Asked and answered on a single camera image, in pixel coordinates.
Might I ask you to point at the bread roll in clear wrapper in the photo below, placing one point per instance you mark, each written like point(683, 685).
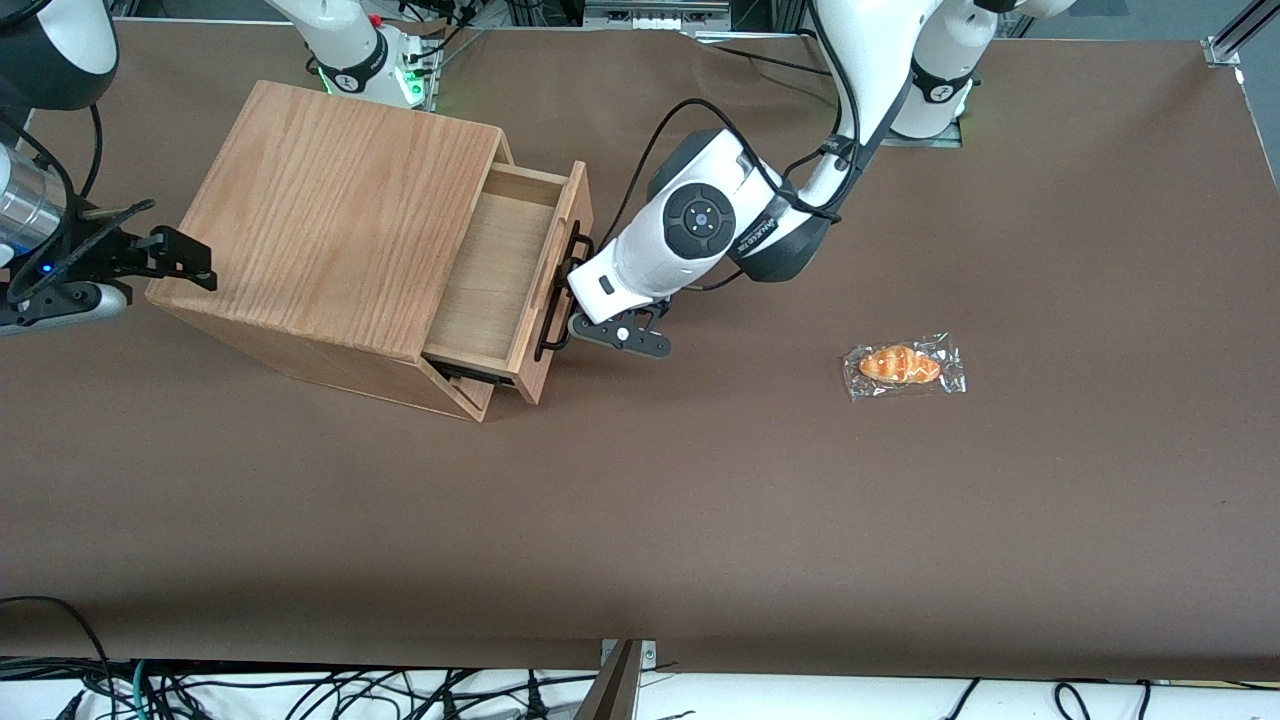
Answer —
point(900, 365)

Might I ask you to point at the light wooden cabinet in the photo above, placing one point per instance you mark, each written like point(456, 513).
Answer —
point(320, 200)

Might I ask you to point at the wrist camera grey black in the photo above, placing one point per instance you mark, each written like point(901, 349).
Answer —
point(625, 335)
point(60, 305)

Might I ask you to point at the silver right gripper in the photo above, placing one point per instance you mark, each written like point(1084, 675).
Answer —
point(98, 250)

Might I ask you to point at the dark brown mount bar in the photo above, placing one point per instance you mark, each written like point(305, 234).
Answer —
point(610, 695)

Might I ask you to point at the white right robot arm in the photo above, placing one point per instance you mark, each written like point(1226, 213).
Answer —
point(345, 40)

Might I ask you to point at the right wrist camera grey black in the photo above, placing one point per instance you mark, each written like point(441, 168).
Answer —
point(60, 305)

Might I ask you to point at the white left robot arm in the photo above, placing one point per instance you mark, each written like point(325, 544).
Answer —
point(700, 220)

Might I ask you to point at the left wrist camera grey black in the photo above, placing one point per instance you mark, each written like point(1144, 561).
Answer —
point(625, 335)

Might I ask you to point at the small metal bracket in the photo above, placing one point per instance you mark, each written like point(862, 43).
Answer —
point(648, 652)

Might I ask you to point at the light wooden drawer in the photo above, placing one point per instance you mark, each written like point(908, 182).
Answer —
point(490, 270)

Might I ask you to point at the aluminium profile rail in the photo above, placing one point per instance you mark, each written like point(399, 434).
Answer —
point(1230, 40)

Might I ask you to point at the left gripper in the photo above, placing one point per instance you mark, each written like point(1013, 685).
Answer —
point(577, 268)

